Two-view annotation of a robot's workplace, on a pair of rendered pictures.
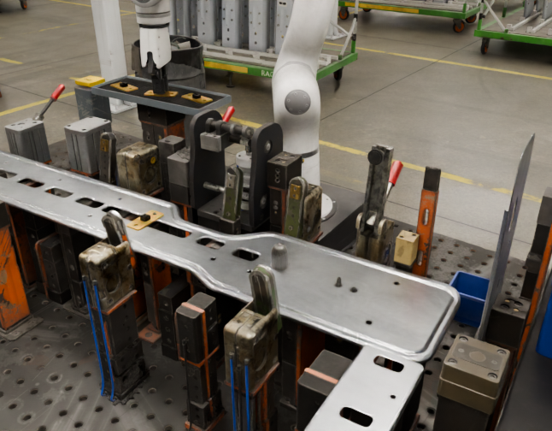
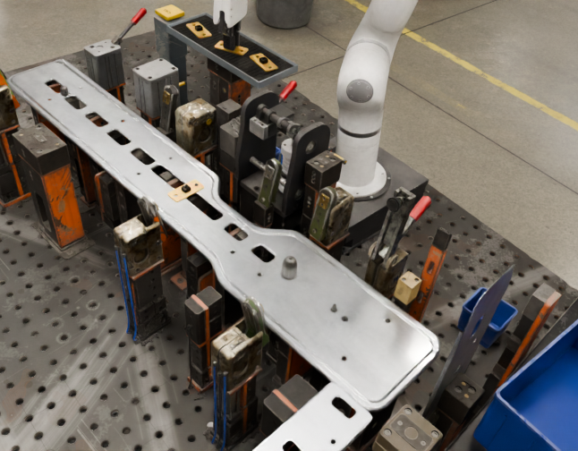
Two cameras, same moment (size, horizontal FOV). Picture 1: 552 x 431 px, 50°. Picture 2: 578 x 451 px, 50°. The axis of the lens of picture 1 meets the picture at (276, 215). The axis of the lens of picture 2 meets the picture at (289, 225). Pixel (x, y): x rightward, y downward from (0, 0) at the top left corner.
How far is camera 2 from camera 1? 37 cm
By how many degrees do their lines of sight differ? 17
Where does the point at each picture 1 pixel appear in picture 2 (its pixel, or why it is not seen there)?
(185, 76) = not seen: outside the picture
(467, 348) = (406, 422)
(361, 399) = (306, 438)
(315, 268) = (319, 285)
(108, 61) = not seen: outside the picture
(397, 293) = (383, 332)
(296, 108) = (357, 97)
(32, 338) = (83, 259)
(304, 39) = (381, 25)
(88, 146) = (152, 93)
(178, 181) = (226, 150)
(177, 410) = (185, 362)
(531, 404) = not seen: outside the picture
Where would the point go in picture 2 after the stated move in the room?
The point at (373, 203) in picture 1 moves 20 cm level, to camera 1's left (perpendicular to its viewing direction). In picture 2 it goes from (388, 238) to (291, 216)
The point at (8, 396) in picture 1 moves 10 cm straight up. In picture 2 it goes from (53, 313) to (45, 287)
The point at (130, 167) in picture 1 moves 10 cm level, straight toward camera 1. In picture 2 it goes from (185, 126) to (181, 151)
